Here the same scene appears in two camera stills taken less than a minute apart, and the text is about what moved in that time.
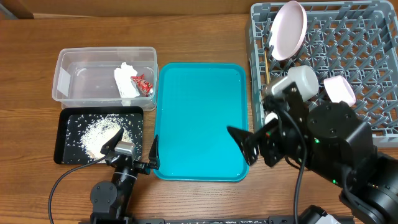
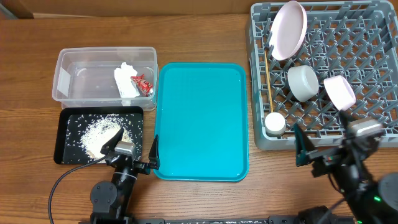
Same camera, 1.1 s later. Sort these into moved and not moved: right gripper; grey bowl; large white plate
Moved: right gripper
Not moved: grey bowl; large white plate
